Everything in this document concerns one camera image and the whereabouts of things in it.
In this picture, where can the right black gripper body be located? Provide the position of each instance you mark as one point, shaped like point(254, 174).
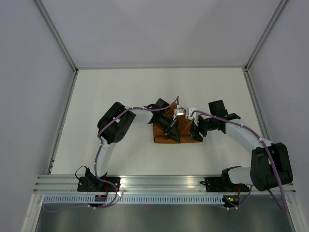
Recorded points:
point(205, 124)

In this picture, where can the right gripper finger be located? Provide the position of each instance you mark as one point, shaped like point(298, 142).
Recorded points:
point(196, 136)
point(194, 128)

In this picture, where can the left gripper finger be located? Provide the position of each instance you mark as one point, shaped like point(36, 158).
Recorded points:
point(172, 133)
point(174, 125)

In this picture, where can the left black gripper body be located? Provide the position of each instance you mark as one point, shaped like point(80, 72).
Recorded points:
point(164, 123)

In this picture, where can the orange-brown cloth napkin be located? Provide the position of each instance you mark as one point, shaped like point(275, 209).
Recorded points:
point(159, 136)

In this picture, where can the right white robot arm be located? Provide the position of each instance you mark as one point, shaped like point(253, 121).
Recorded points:
point(270, 165)

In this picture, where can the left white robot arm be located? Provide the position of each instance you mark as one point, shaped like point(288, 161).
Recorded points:
point(113, 126)

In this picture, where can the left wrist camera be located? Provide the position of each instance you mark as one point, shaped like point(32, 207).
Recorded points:
point(178, 111)

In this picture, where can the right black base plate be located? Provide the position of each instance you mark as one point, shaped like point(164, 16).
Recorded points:
point(215, 184)

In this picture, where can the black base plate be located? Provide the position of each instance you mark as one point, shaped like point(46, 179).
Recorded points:
point(84, 185)
point(215, 184)

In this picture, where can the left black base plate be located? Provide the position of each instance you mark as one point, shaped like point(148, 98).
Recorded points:
point(84, 185)

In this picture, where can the white slotted cable duct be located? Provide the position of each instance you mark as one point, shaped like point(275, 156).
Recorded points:
point(134, 199)

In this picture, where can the aluminium mounting rail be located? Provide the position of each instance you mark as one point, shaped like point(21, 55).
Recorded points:
point(130, 184)

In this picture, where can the right aluminium frame post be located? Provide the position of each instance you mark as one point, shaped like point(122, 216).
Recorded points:
point(268, 29)

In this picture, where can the aluminium frame post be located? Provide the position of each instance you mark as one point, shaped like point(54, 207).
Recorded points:
point(268, 29)
point(47, 19)

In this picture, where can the left aluminium frame post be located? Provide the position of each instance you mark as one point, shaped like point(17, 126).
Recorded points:
point(47, 19)

